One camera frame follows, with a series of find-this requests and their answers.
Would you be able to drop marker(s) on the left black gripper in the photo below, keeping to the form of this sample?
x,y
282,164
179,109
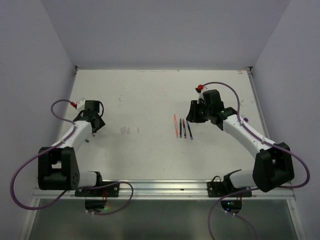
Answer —
x,y
101,124

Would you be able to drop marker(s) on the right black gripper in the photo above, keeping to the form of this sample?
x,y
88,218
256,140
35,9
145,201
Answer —
x,y
192,115

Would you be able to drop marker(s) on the green pen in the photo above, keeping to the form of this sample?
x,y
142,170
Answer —
x,y
180,128

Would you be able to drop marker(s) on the orange pen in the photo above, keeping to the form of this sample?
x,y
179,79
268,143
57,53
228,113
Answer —
x,y
176,126

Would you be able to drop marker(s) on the red pen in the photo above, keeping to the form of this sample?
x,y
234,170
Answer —
x,y
184,129

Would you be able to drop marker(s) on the blue pen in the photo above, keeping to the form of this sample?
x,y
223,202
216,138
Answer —
x,y
189,130

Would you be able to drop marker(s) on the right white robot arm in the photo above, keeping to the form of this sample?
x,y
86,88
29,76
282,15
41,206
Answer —
x,y
273,165

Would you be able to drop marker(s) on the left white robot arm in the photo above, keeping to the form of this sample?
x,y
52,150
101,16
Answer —
x,y
58,167

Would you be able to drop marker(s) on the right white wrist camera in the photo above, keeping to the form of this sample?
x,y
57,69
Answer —
x,y
200,99

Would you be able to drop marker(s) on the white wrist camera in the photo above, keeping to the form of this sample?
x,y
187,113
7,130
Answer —
x,y
80,105
200,99

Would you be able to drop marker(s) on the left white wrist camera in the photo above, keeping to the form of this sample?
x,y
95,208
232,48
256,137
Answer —
x,y
80,105

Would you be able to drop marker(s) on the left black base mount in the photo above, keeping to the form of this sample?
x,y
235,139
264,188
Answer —
x,y
96,199

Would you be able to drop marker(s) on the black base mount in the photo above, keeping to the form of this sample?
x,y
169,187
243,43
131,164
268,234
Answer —
x,y
217,188
96,199

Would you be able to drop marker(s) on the aluminium front rail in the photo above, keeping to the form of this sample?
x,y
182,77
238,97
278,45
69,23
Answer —
x,y
187,190

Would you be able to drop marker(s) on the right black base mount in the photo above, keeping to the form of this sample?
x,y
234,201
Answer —
x,y
217,188

